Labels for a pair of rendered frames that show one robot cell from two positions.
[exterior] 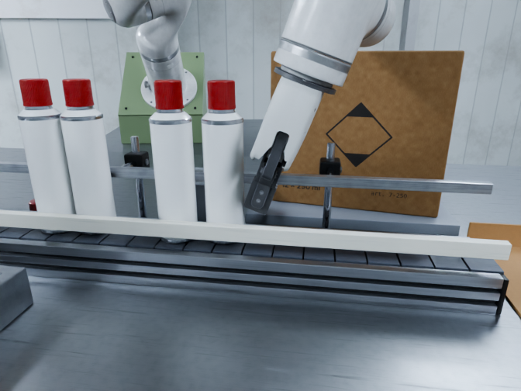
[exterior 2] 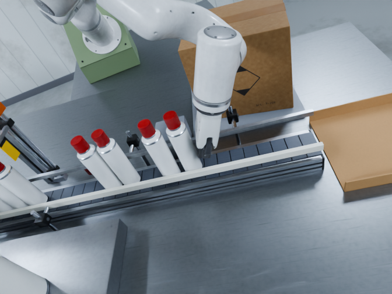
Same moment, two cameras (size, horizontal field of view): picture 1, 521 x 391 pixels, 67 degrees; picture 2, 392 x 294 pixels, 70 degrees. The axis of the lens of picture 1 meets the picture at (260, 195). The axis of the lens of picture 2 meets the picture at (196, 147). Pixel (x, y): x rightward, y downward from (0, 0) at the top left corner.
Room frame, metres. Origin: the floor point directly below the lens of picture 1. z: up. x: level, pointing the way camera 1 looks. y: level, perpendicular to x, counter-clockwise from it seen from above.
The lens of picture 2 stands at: (-0.04, -0.03, 1.47)
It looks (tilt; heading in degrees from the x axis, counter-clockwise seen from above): 44 degrees down; 5
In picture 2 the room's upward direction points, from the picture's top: 23 degrees counter-clockwise
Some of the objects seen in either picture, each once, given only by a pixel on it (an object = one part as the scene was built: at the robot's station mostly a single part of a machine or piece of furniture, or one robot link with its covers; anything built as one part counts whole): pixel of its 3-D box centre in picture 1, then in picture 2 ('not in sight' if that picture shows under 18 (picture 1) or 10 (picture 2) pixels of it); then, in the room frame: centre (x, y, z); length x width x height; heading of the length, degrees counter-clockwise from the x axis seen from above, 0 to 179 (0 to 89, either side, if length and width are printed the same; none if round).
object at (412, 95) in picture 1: (359, 124); (238, 59); (0.77, -0.20, 0.99); 0.30 x 0.24 x 0.27; 73
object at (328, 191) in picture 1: (329, 201); (236, 132); (0.53, -0.10, 0.91); 0.07 x 0.03 x 0.17; 172
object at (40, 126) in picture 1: (48, 157); (97, 165); (0.52, 0.29, 0.98); 0.05 x 0.05 x 0.20
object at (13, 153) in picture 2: not in sight; (9, 150); (0.56, 0.48, 1.09); 0.03 x 0.01 x 0.06; 172
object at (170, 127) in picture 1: (174, 163); (159, 151); (0.49, 0.11, 0.98); 0.05 x 0.05 x 0.20
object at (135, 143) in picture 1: (134, 191); (139, 155); (0.58, 0.20, 0.91); 0.07 x 0.03 x 0.17; 172
